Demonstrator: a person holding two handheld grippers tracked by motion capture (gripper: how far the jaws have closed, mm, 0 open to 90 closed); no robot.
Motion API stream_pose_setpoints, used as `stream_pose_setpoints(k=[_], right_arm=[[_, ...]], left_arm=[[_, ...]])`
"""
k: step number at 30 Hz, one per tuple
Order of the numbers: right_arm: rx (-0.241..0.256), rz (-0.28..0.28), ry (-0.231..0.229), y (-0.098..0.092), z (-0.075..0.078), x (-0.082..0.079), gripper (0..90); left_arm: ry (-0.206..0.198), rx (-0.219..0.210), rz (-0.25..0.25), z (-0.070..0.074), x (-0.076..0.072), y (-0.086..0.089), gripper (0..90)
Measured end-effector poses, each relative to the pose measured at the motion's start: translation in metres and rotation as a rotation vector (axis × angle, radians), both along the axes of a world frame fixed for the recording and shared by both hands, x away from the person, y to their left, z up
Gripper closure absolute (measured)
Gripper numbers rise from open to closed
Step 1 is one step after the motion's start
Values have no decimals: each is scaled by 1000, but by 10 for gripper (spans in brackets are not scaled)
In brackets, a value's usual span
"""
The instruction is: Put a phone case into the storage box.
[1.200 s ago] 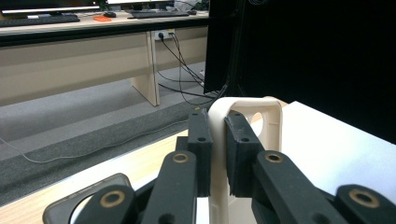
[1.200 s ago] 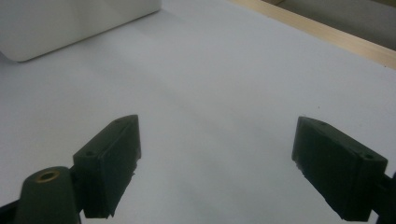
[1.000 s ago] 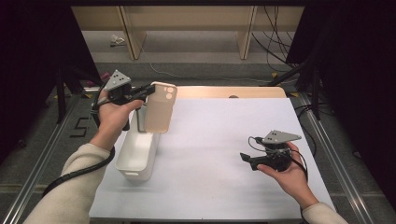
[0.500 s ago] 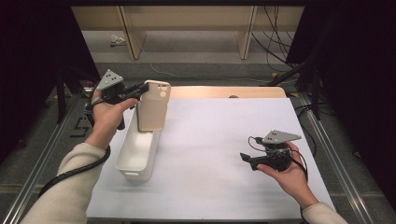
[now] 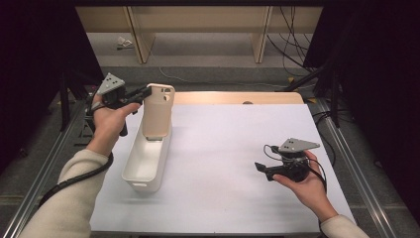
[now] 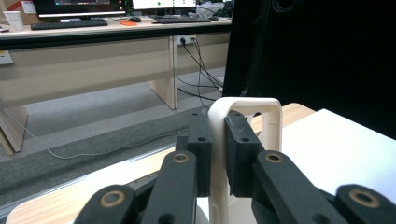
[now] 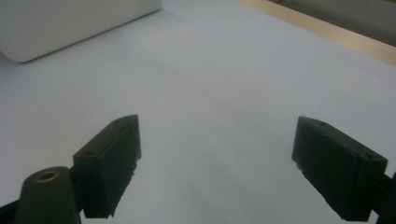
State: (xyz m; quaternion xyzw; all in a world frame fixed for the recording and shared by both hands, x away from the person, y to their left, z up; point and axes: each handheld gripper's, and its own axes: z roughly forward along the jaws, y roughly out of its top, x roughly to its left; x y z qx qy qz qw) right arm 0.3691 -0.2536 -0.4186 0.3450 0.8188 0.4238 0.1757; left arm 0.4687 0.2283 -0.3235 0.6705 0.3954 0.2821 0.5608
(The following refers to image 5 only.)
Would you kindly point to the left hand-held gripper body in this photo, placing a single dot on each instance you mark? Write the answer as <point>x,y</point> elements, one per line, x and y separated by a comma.
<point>112,86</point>

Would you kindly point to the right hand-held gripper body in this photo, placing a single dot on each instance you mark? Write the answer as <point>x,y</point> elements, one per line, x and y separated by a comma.
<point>294,165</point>

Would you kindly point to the beige phone case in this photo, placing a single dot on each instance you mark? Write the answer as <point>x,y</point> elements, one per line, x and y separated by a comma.
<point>157,115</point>

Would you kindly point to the white plastic bin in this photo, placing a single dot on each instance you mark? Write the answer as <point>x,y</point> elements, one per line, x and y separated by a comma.
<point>145,165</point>

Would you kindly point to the person's right hand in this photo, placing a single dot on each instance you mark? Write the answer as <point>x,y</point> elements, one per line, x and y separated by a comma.
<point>310,191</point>

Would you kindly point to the person's left hand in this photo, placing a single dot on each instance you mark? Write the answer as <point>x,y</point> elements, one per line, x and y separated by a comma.
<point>107,125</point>

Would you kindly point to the white table sheet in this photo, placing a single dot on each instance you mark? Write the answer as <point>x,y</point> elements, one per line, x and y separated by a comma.
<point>231,165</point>

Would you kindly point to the crumpled white paper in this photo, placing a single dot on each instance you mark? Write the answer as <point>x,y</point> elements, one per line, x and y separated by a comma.
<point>124,43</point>

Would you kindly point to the black metal stand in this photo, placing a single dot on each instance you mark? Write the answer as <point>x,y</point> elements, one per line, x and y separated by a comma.
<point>64,99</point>
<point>333,99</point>

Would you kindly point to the wooden table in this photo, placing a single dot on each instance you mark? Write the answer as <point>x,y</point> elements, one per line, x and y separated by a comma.
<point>231,97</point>

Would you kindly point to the black curtain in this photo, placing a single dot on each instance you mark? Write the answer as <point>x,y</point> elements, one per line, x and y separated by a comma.
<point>379,82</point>
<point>33,66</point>

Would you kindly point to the wooden shelf unit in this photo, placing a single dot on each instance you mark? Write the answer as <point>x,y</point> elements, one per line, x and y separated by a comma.
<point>198,20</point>

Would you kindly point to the metal floor rail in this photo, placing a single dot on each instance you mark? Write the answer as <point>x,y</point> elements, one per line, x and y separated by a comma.
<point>43,178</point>
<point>356,172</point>

